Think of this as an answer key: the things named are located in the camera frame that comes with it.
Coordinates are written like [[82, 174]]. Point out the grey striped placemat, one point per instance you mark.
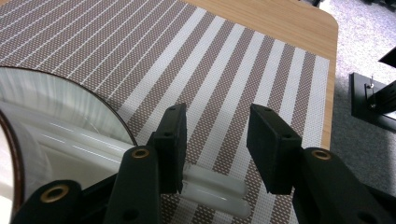
[[155, 46]]

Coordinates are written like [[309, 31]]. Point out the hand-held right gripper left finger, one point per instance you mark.
[[168, 149]]

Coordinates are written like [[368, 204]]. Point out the black metal stand with base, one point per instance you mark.
[[367, 99]]

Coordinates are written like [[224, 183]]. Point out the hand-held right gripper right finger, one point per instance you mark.
[[274, 146]]

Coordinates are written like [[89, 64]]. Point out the white bowl dark rim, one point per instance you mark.
[[6, 174]]

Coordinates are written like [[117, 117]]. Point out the white plate dark rim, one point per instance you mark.
[[68, 99]]

